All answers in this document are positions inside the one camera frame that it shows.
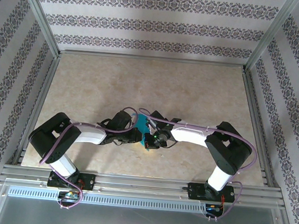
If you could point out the teal cloth sheet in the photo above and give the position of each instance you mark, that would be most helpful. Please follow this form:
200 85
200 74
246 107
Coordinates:
141 123

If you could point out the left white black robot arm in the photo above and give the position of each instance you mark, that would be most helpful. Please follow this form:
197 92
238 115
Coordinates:
91 135

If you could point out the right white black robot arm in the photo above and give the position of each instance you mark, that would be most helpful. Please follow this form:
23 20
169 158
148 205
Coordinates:
189 135

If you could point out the shiny metal sheet panel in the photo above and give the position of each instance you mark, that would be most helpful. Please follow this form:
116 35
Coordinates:
138 223

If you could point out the small electronics board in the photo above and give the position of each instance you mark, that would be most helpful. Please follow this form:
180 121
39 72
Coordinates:
213 209
68 195

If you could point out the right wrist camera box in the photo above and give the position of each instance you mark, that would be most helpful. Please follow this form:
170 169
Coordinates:
152 128

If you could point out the long aluminium mounting rail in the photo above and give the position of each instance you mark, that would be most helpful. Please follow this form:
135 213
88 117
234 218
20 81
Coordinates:
142 182

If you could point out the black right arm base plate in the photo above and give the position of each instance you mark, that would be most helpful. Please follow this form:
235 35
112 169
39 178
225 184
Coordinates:
194 193

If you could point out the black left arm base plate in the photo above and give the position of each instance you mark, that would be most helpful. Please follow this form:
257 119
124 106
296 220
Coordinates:
89 181

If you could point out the thin aluminium wall rail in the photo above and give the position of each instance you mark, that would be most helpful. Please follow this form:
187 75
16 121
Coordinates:
154 59

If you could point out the aluminium table side rail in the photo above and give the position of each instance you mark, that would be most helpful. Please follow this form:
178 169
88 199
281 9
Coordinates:
41 101
252 100

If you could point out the slanted aluminium frame post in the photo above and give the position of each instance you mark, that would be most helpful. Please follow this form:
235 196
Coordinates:
38 14
272 33

